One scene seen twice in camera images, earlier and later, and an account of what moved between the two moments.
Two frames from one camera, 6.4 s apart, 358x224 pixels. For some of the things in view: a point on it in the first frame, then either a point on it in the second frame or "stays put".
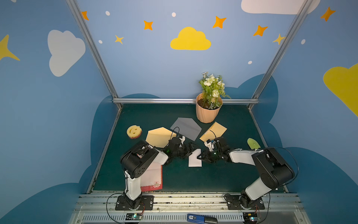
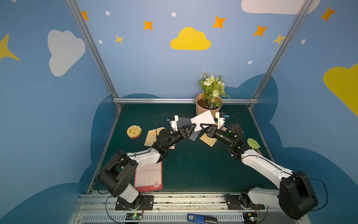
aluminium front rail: (99, 208) stays put
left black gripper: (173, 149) to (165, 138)
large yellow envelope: (159, 137) stays put
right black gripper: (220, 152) to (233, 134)
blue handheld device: (201, 219) stays put
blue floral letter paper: (193, 160) to (205, 118)
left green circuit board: (133, 216) stays put
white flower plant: (213, 92) stays put
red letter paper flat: (152, 178) stays put
